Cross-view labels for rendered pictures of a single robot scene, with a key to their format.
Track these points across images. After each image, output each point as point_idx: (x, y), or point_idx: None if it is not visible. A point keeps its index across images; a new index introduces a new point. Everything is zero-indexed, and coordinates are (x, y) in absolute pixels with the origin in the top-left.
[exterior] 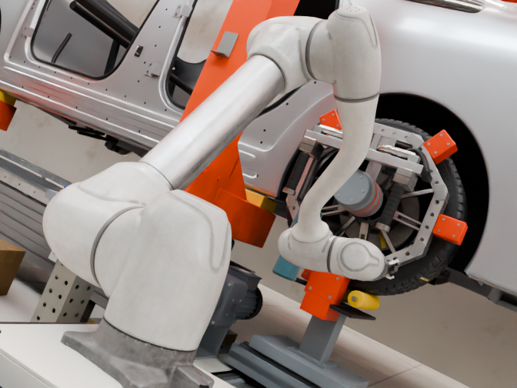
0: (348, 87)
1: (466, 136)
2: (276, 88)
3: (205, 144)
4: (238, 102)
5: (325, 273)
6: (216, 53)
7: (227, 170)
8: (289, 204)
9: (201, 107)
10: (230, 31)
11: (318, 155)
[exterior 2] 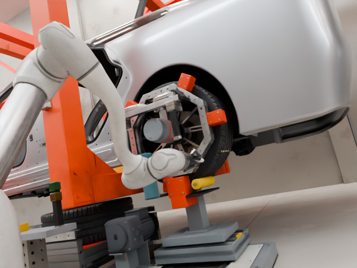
0: (75, 69)
1: (201, 72)
2: (37, 96)
3: None
4: (8, 116)
5: (173, 182)
6: (44, 109)
7: (91, 164)
8: None
9: None
10: None
11: (129, 125)
